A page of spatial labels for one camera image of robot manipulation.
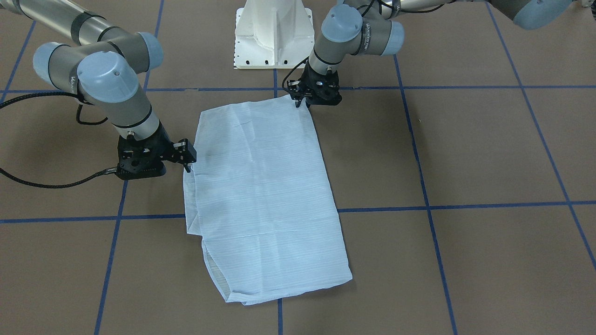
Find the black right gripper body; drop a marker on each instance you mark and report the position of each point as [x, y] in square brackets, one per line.
[164, 142]

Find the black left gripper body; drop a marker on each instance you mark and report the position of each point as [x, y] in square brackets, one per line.
[308, 81]

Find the light blue button shirt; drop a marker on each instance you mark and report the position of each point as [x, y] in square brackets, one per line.
[259, 197]

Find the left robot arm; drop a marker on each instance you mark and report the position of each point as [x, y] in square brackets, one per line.
[353, 27]

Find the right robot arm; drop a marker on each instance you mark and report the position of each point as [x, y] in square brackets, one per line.
[101, 69]

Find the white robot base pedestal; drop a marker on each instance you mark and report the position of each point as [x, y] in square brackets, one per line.
[273, 34]

